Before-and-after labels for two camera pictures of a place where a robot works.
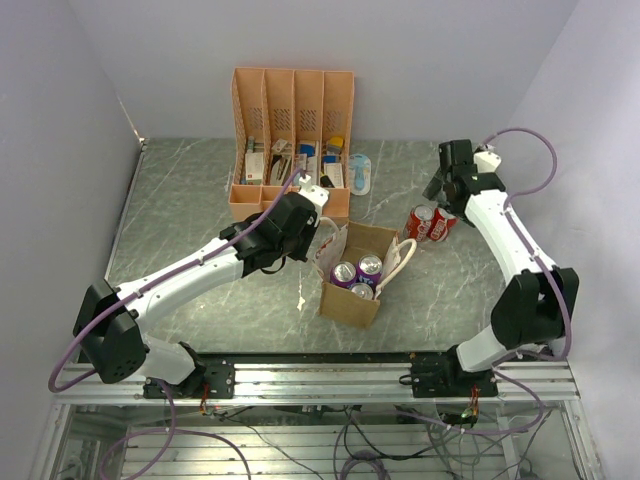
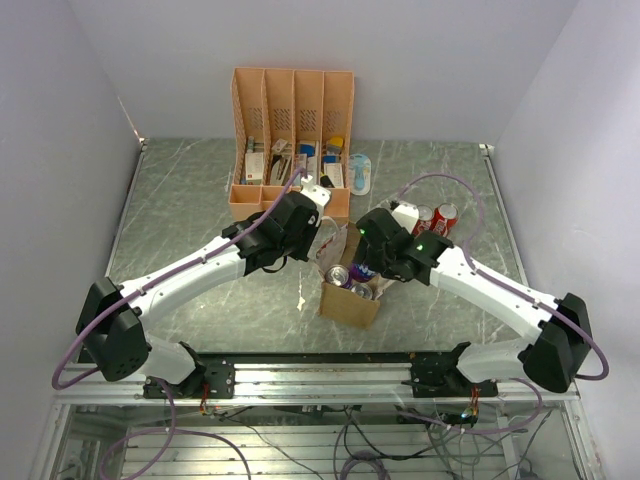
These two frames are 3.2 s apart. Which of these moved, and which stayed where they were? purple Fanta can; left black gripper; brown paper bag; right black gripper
Moved: purple Fanta can; right black gripper
Stayed: brown paper bag; left black gripper
